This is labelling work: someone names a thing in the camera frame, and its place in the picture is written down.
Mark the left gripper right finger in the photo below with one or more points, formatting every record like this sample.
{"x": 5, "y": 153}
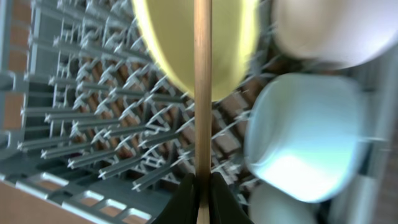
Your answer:
{"x": 224, "y": 208}

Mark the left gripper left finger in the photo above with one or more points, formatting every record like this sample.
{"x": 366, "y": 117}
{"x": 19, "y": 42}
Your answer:
{"x": 182, "y": 208}

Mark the white paper cup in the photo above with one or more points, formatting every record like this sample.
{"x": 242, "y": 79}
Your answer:
{"x": 269, "y": 205}

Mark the light blue bowl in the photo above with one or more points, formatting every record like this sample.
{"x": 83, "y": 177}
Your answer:
{"x": 305, "y": 135}

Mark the yellow plate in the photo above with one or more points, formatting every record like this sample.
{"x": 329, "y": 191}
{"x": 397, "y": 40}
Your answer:
{"x": 167, "y": 29}

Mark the short wooden chopstick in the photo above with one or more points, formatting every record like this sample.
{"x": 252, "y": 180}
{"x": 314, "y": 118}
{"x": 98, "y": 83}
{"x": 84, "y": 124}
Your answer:
{"x": 203, "y": 79}

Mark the white pink bowl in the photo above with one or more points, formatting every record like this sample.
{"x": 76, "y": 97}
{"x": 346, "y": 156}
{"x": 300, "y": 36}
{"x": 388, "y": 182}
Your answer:
{"x": 335, "y": 33}

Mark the grey dish rack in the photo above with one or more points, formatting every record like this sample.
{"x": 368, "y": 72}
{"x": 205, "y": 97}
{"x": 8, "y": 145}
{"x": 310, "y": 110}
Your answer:
{"x": 87, "y": 125}

